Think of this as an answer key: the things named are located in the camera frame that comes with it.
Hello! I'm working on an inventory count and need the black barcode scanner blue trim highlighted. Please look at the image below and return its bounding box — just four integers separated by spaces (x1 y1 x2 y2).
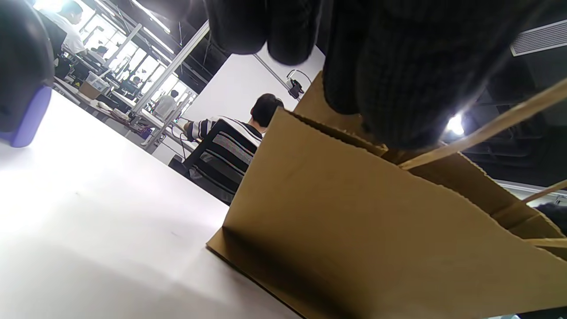
0 0 55 148

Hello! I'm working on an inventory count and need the black camera on frame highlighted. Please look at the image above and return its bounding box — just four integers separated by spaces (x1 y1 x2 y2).
286 70 311 101

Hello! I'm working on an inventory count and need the brown paper bag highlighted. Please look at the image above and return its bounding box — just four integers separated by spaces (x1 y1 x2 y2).
206 73 567 319

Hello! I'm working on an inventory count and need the person's right hand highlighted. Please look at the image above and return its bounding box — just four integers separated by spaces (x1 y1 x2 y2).
534 202 567 237

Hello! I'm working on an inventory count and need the person's left hand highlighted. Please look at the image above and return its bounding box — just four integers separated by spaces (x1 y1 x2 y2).
204 0 545 150

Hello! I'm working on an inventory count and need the aluminium frame rig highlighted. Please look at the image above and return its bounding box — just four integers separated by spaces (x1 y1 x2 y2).
128 20 211 153

